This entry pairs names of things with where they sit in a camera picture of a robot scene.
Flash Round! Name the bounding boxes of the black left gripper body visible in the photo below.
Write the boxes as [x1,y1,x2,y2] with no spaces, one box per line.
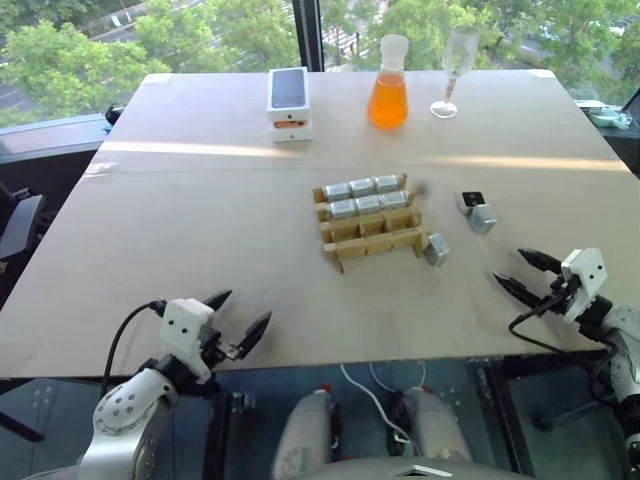
[199,312,247,374]

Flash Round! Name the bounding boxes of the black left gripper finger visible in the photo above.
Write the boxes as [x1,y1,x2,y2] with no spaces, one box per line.
[234,310,273,361]
[201,289,234,314]

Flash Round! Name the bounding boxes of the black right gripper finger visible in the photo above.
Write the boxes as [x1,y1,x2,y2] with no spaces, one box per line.
[491,272,546,309]
[517,247,564,276]

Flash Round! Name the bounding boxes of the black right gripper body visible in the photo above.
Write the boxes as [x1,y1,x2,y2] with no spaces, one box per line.
[539,271,575,315]

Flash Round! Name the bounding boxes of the small black cube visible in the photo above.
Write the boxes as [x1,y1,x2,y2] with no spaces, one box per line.
[455,190,488,217]

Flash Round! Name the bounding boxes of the wooden slotted rack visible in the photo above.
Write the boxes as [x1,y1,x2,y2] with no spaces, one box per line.
[312,172,432,276]

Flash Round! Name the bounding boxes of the white phone box with picture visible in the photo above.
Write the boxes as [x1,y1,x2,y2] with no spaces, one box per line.
[266,67,314,126]

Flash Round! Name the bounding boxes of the black table leg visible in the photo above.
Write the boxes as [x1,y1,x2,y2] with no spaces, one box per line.
[208,372,257,480]
[465,356,532,475]

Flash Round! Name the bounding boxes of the grey rounded leg shell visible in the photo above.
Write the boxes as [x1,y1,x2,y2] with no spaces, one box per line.
[405,386,475,472]
[271,391,335,480]

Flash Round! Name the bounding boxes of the teal plastic item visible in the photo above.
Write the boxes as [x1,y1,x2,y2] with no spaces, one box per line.
[586,106,633,130]

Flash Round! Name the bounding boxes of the dark monitor edge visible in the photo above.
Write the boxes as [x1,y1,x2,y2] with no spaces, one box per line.
[621,86,640,132]

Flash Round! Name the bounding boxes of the grey robot torso top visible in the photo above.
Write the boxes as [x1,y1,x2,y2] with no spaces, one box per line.
[319,453,514,480]

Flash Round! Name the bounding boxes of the black chair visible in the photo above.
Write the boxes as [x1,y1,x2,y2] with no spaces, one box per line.
[0,180,47,262]

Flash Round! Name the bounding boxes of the glass flask with orange liquid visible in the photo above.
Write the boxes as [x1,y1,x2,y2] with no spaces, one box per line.
[366,34,413,132]

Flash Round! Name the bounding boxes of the clear champagne glass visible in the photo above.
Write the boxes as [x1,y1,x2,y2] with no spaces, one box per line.
[429,25,482,121]

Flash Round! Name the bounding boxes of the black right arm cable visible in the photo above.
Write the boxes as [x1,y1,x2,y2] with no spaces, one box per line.
[508,293,617,357]

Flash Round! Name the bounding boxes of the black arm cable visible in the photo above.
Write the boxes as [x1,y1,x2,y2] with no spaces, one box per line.
[101,298,167,399]
[508,293,617,357]

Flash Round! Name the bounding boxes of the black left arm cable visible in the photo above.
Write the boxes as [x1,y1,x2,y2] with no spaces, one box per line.
[101,298,167,399]

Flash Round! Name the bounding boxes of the white cable under table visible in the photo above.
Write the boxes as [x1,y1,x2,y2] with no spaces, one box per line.
[339,362,427,447]

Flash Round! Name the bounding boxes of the black window frame pillar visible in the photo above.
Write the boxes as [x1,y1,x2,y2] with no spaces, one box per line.
[291,0,327,72]

